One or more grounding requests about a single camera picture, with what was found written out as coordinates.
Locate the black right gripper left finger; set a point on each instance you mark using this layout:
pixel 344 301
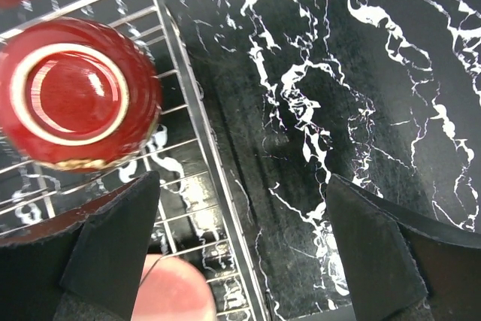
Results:
pixel 84 264

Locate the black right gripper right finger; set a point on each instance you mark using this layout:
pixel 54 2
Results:
pixel 399 264

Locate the cream pink plate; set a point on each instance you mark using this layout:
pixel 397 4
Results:
pixel 173 289

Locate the red floral ceramic bowl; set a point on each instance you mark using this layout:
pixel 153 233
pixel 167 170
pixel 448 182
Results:
pixel 77 95

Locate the black marble pattern mat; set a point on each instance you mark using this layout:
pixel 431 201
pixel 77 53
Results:
pixel 385 93

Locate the wire dish rack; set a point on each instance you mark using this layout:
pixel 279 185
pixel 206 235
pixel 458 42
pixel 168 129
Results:
pixel 196 218

